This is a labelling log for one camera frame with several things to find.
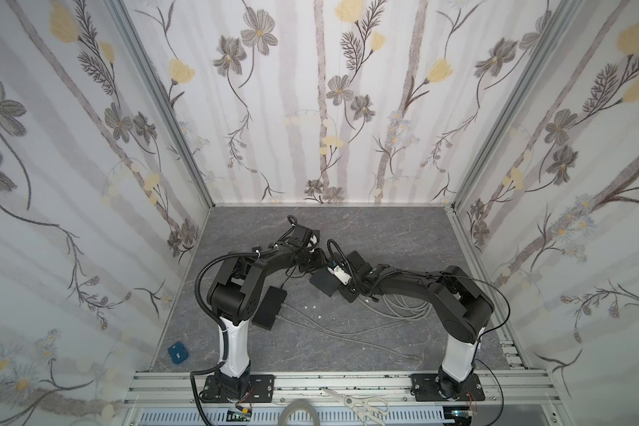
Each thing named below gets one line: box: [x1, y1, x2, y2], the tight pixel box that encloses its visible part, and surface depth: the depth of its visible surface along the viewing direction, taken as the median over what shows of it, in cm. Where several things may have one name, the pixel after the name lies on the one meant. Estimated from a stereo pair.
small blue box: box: [167, 340, 190, 365], surface depth 81 cm
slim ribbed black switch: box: [251, 285, 288, 332], surface depth 92 cm
